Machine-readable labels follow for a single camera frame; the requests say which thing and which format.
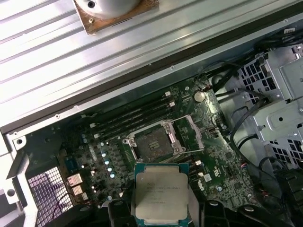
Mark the CPU socket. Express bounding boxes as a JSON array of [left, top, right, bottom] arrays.
[[123, 119, 187, 164]]

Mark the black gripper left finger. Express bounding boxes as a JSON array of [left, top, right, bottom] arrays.
[[63, 200, 134, 227]]

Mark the black PC case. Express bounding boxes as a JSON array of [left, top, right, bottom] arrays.
[[0, 13, 303, 227]]

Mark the silver CPU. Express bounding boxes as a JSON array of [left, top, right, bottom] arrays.
[[134, 162, 190, 225]]

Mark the silver coin cell battery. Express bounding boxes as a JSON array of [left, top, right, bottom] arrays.
[[193, 91, 206, 103]]

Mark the metal socket cover frame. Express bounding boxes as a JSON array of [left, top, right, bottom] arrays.
[[170, 114, 205, 154]]

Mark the black cable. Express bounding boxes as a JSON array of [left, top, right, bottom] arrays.
[[213, 87, 270, 152]]

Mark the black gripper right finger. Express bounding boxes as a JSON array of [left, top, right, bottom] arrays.
[[198, 199, 273, 227]]

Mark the silver metal drive cage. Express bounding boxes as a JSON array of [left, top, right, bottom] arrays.
[[236, 44, 303, 171]]

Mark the brown square base plate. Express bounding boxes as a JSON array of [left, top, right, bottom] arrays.
[[73, 0, 160, 36]]

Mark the green motherboard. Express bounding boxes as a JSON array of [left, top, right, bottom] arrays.
[[55, 78, 256, 227]]

